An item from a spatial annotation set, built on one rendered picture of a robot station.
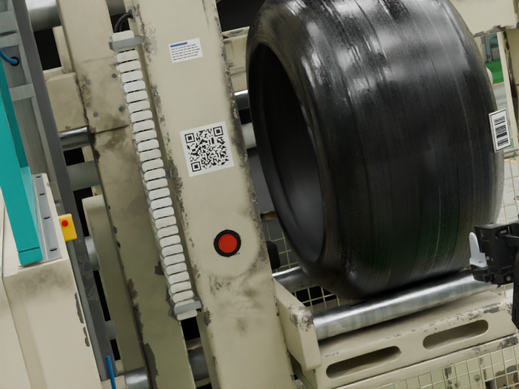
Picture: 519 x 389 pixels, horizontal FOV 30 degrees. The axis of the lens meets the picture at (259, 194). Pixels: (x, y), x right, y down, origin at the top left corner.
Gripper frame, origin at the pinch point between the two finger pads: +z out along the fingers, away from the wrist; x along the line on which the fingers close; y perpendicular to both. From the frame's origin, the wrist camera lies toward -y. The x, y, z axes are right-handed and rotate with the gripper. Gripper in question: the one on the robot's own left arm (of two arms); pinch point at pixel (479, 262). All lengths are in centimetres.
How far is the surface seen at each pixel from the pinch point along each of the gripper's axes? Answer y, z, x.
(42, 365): 13, -51, 62
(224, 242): 9.9, 22.3, 33.1
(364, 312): -6.5, 17.2, 14.0
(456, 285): -6.4, 17.2, -2.4
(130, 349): -20, 104, 49
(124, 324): -13, 102, 49
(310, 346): -8.4, 13.6, 24.9
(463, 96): 24.6, 2.2, -3.9
